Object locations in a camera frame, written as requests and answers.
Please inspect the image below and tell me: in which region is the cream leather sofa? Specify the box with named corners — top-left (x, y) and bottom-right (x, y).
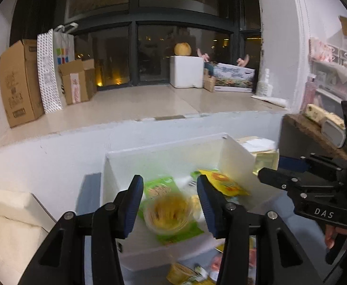
top-left (0, 187), bottom-right (57, 285)

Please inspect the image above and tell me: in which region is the rolled white paper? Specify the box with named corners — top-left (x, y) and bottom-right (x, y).
top-left (251, 95), bottom-right (287, 107)

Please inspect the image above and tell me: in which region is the person's right hand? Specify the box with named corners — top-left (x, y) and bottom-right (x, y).
top-left (324, 225), bottom-right (347, 249)

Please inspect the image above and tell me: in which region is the dotted paper bag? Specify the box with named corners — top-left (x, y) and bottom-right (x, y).
top-left (37, 29), bottom-right (63, 114)

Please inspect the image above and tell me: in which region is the white foam box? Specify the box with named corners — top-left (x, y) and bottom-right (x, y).
top-left (170, 56), bottom-right (205, 89)

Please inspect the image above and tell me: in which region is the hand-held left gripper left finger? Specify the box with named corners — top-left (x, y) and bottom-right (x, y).
top-left (22, 175), bottom-right (144, 285)

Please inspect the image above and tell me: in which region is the blue table cover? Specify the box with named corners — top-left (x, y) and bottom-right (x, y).
top-left (78, 174), bottom-right (221, 285)

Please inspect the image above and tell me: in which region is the printed landscape box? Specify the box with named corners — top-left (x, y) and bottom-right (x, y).
top-left (212, 62), bottom-right (255, 92)

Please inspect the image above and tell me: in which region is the yellow snack packet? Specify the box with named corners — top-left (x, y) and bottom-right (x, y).
top-left (198, 169), bottom-right (249, 197)

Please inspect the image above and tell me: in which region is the white bag with coloured squares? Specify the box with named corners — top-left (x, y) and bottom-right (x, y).
top-left (53, 24), bottom-right (74, 95)

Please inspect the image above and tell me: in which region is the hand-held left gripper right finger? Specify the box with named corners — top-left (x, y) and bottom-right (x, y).
top-left (196, 175), bottom-right (322, 285)

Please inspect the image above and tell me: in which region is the black window frame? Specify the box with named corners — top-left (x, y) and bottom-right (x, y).
top-left (55, 0), bottom-right (261, 86)

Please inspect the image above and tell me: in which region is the white table clock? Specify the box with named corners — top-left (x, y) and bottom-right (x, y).
top-left (322, 118), bottom-right (346, 149)

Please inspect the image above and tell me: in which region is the white cardboard box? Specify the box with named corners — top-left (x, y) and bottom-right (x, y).
top-left (102, 133), bottom-right (287, 271)

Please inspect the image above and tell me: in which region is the cream tissue box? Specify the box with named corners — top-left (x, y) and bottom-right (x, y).
top-left (236, 137), bottom-right (281, 176)

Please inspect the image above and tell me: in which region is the yellow pomelo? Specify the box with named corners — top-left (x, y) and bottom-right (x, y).
top-left (174, 43), bottom-right (192, 56)

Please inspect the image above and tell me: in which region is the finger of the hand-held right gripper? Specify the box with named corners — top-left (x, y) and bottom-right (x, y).
top-left (258, 168), bottom-right (340, 197)
top-left (278, 154), bottom-right (343, 174)

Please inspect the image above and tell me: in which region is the large brown cardboard box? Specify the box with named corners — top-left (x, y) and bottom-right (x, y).
top-left (0, 39), bottom-right (45, 128)

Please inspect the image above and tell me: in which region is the brown stone counter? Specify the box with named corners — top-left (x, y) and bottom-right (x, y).
top-left (283, 113), bottom-right (347, 161)

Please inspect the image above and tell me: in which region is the small open cardboard box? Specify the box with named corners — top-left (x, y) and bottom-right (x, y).
top-left (58, 59), bottom-right (97, 105)

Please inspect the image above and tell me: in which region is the white plastic bottle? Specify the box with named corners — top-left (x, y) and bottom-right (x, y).
top-left (258, 69), bottom-right (273, 97)

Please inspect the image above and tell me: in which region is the cream radio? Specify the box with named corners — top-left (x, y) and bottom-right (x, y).
top-left (305, 104), bottom-right (337, 125)

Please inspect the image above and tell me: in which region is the white wall storage rack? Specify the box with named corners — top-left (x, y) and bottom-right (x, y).
top-left (307, 37), bottom-right (347, 110)

